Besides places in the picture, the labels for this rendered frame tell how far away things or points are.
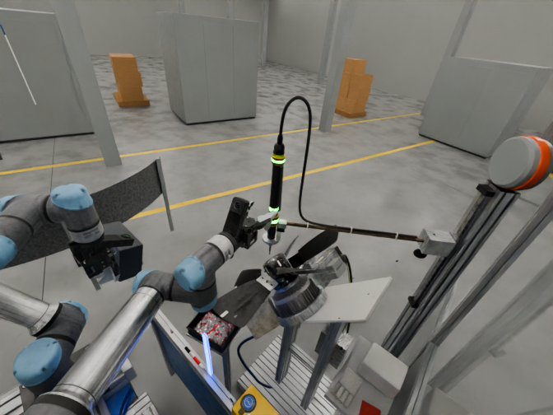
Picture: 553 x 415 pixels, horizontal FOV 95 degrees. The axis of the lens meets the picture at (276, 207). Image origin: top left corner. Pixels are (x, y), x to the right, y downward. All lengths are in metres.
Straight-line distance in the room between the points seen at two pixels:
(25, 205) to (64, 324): 0.52
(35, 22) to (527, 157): 6.48
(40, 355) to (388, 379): 1.28
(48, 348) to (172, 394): 1.31
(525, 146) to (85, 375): 1.16
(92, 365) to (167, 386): 1.74
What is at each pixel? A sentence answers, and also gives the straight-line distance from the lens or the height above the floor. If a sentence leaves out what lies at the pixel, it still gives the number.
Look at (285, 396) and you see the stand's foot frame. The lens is 2.19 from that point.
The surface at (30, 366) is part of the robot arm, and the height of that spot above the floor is 1.26.
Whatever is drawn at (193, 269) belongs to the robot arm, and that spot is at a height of 1.67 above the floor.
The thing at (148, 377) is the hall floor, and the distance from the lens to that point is 2.42.
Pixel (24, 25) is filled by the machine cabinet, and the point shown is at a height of 1.85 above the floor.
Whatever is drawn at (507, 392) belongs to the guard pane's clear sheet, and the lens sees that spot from 0.74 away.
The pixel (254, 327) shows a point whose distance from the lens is 1.35.
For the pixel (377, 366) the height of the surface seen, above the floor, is 0.97.
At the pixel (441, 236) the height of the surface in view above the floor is 1.58.
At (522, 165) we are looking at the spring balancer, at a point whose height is 1.89.
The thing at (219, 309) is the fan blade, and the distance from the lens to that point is 1.17.
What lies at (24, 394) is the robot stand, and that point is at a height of 1.04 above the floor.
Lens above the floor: 2.15
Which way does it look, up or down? 35 degrees down
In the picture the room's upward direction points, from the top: 6 degrees clockwise
